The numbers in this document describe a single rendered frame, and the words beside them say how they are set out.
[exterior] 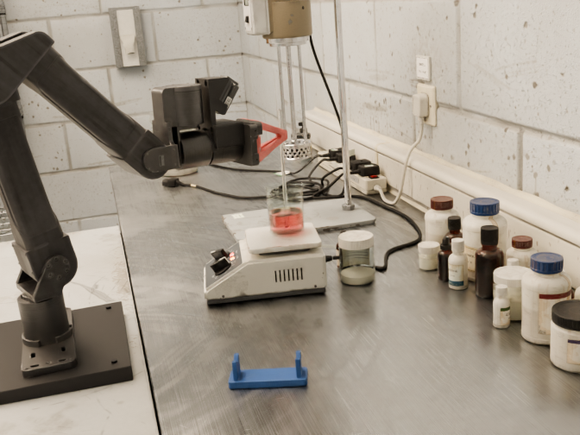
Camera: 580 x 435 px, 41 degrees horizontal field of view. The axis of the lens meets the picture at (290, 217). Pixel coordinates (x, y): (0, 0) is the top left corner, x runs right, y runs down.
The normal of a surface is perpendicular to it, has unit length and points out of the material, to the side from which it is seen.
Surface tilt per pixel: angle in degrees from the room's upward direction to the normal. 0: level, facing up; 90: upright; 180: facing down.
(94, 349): 1
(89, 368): 1
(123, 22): 90
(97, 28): 89
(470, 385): 0
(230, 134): 90
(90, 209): 90
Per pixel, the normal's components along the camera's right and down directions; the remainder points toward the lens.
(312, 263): 0.11, 0.27
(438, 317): -0.07, -0.96
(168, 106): 0.59, 0.18
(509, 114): -0.96, 0.14
